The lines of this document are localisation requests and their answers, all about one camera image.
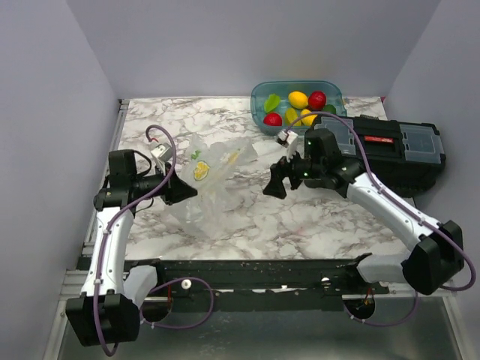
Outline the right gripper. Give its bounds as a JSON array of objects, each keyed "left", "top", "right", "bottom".
[{"left": 262, "top": 143, "right": 325, "bottom": 199}]

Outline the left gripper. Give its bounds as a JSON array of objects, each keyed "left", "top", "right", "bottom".
[{"left": 133, "top": 162, "right": 198, "bottom": 206}]

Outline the clear plastic lemon-print bag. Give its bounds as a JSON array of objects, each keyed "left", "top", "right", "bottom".
[{"left": 171, "top": 134, "right": 257, "bottom": 239}]

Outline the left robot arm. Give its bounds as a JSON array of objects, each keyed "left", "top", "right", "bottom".
[{"left": 66, "top": 143, "right": 197, "bottom": 347}]

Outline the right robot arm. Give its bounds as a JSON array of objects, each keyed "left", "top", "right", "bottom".
[{"left": 262, "top": 128, "right": 464, "bottom": 295}]

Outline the red fake apple front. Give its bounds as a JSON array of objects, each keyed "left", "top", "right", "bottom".
[{"left": 263, "top": 112, "right": 283, "bottom": 127}]

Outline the red fake apple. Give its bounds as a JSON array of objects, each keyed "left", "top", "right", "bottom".
[
  {"left": 307, "top": 91, "right": 327, "bottom": 111},
  {"left": 263, "top": 112, "right": 283, "bottom": 127}
]

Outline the yellow-green fake starfruit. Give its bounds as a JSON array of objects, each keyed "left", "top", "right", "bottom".
[{"left": 283, "top": 107, "right": 302, "bottom": 127}]

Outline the yellow fake mango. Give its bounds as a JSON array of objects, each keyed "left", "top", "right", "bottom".
[{"left": 301, "top": 109, "right": 317, "bottom": 127}]

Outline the green fake leaf fruit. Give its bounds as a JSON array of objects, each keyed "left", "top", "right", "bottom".
[{"left": 263, "top": 94, "right": 281, "bottom": 113}]

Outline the yellow fake lemon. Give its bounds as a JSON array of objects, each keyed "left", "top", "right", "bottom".
[{"left": 288, "top": 91, "right": 308, "bottom": 110}]

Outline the red fake apple back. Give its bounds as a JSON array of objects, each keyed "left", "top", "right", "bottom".
[{"left": 307, "top": 91, "right": 327, "bottom": 111}]

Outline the green fake lime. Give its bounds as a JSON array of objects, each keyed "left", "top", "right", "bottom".
[{"left": 322, "top": 104, "right": 337, "bottom": 115}]

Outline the teal plastic container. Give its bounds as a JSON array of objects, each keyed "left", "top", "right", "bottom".
[{"left": 250, "top": 80, "right": 347, "bottom": 136}]

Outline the black toolbox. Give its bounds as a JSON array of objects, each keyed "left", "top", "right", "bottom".
[{"left": 304, "top": 114, "right": 447, "bottom": 197}]

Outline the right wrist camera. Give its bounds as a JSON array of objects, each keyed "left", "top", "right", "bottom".
[{"left": 277, "top": 130, "right": 299, "bottom": 161}]

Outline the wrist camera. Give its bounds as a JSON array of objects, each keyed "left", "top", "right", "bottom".
[
  {"left": 277, "top": 130, "right": 299, "bottom": 161},
  {"left": 150, "top": 142, "right": 173, "bottom": 171}
]

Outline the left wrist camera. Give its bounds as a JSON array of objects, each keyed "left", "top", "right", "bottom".
[{"left": 150, "top": 142, "right": 173, "bottom": 171}]

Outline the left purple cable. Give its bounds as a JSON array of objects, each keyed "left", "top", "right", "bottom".
[{"left": 93, "top": 124, "right": 215, "bottom": 357}]

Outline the purple cable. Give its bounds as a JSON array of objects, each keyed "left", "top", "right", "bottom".
[
  {"left": 93, "top": 124, "right": 215, "bottom": 357},
  {"left": 280, "top": 112, "right": 477, "bottom": 327}
]

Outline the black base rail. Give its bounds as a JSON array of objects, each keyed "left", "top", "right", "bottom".
[{"left": 124, "top": 259, "right": 389, "bottom": 314}]

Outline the aluminium frame rail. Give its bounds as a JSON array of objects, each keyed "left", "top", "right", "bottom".
[{"left": 59, "top": 270, "right": 90, "bottom": 301}]

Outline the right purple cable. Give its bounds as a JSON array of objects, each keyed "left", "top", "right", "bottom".
[{"left": 280, "top": 112, "right": 477, "bottom": 327}]

